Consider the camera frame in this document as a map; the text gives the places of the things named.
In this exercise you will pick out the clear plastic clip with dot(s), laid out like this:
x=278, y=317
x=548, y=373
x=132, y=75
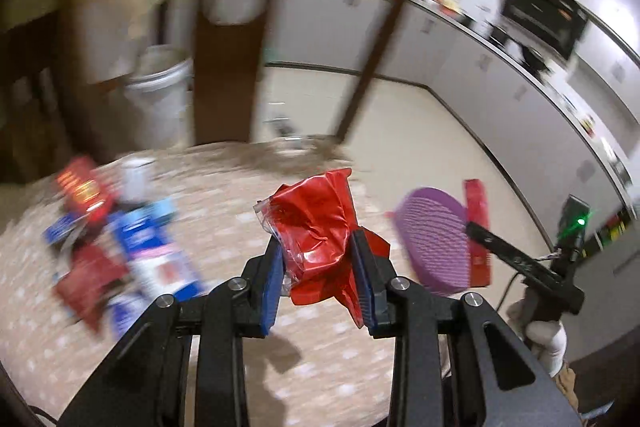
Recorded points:
x=285, y=127

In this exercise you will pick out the red cardboard box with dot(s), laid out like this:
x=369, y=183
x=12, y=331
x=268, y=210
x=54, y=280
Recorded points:
x=477, y=207

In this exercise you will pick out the brown wooden chair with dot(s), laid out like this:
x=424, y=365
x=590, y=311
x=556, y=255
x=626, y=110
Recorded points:
x=235, y=72

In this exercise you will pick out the small white box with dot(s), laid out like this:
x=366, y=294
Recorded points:
x=135, y=182

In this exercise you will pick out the grey kitchen base cabinets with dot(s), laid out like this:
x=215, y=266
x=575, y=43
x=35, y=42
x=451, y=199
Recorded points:
x=450, y=57

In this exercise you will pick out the black range hood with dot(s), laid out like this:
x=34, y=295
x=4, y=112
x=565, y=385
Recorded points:
x=540, y=17

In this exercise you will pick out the blue white packet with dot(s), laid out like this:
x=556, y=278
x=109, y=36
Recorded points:
x=150, y=252

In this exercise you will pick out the purple plastic basket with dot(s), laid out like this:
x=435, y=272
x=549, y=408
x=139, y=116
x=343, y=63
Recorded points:
x=430, y=237

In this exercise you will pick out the white plastic bucket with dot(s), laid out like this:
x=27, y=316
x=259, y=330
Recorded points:
x=155, y=107

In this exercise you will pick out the white fuzzy slipper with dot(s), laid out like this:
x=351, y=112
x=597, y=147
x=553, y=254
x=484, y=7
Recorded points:
x=547, y=347

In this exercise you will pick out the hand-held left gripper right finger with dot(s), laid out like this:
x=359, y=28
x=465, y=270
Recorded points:
x=365, y=289

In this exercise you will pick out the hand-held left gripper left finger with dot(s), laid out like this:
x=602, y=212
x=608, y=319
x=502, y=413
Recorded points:
x=270, y=292

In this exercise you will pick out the cream tablecloth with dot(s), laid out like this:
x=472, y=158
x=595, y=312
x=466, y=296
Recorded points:
x=125, y=7

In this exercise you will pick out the small blue packet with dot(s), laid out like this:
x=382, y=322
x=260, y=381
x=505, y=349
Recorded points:
x=60, y=233

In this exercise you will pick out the red plastic wrapper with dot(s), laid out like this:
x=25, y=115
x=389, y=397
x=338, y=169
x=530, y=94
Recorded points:
x=315, y=227

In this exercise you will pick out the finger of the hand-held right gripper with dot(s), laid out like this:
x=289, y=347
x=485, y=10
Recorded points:
x=510, y=254

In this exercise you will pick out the dark red wrapper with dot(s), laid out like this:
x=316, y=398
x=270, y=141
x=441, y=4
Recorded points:
x=87, y=289

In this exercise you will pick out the red cigarette box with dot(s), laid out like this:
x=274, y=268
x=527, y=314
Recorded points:
x=82, y=189

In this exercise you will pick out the grey wall cabinets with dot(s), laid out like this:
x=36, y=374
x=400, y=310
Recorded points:
x=610, y=57

